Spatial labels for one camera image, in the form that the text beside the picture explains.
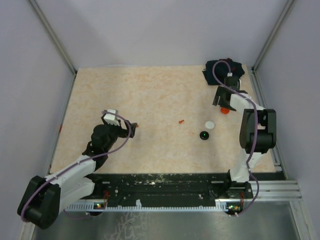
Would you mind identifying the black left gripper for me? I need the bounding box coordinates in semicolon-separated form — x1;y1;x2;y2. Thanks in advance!
101;115;137;153

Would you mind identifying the orange earbud charging case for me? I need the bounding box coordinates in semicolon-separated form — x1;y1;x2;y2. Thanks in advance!
220;107;230;115

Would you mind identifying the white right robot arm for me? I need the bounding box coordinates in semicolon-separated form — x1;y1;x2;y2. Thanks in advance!
212;76;277;198

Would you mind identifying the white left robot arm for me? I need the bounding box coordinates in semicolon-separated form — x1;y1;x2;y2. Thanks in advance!
17;120;138;230

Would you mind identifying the dark crumpled cloth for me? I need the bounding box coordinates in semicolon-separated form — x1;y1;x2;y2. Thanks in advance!
202;58;245;86

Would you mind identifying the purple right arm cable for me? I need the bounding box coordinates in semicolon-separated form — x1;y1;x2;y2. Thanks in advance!
211;59;261;218

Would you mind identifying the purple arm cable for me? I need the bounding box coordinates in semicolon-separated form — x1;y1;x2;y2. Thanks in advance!
21;114;132;223
211;59;261;218

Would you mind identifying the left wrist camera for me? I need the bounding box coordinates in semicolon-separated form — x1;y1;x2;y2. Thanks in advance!
101;108;120;126

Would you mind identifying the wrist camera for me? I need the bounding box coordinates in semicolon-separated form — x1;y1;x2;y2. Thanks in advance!
101;108;120;126
224;72;241;88

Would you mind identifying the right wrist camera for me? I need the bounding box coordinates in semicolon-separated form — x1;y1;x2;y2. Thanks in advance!
224;72;241;88

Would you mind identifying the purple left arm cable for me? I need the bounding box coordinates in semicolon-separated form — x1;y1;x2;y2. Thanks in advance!
21;114;132;223

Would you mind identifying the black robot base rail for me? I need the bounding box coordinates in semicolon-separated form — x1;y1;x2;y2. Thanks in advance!
82;173;253;208

